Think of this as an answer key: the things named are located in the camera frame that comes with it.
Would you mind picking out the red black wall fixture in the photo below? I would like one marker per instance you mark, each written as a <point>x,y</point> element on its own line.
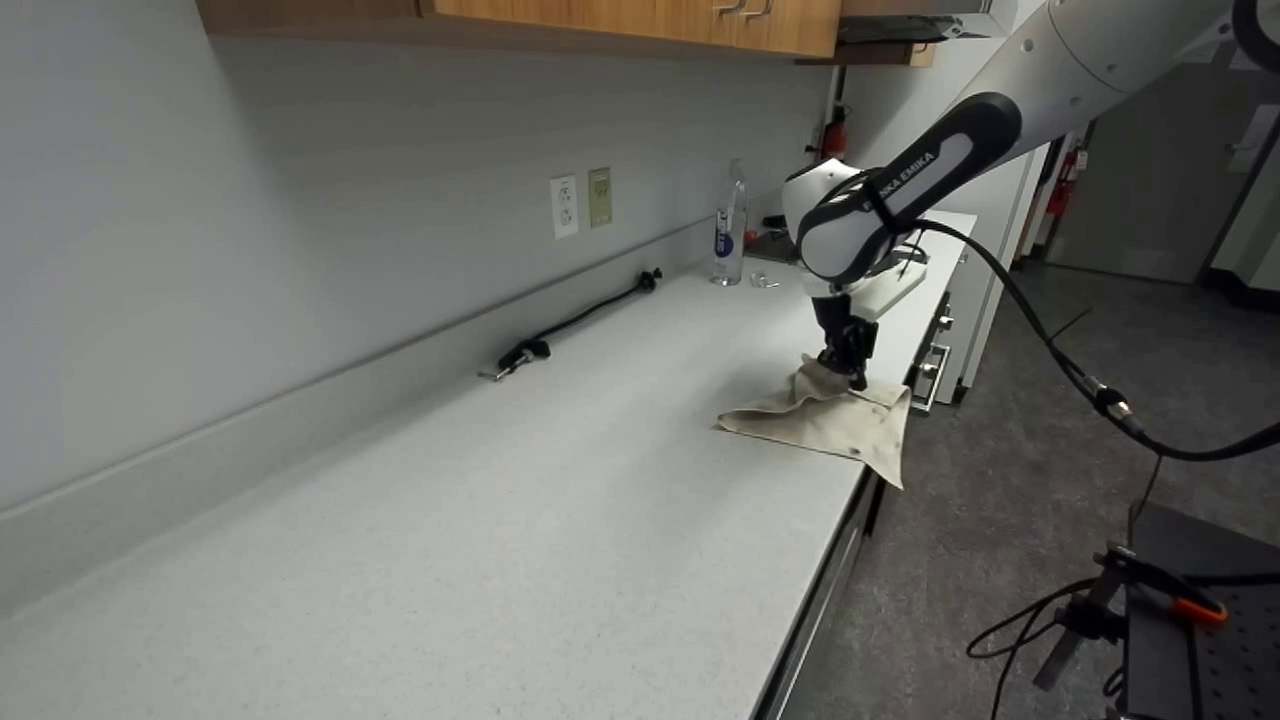
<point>833,134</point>

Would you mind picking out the black clamp mount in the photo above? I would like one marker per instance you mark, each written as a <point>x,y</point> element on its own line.
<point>1085,617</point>

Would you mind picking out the wooden upper cabinet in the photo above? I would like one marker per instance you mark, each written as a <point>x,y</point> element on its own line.
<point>602,12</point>

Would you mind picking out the black perforated table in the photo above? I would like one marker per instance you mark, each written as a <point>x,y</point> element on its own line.
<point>1202,665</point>

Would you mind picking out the white wall outlet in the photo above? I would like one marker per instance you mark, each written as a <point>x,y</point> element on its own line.
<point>567,205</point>

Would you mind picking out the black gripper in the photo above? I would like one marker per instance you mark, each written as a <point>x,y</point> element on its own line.
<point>844,334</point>

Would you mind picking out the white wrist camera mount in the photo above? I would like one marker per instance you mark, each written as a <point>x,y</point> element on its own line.
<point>899,282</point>

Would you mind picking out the red fire extinguisher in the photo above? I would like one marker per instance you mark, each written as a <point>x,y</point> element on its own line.
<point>1066,186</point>

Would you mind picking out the clear water bottle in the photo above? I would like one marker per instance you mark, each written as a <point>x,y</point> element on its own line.
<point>725,245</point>

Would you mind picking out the stained beige towel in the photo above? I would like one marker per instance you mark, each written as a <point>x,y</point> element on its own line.
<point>833,420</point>

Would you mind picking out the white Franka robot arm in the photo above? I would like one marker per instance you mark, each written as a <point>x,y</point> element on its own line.
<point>1043,80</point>

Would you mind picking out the beige wall plate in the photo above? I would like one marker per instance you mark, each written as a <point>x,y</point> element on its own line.
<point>602,197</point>

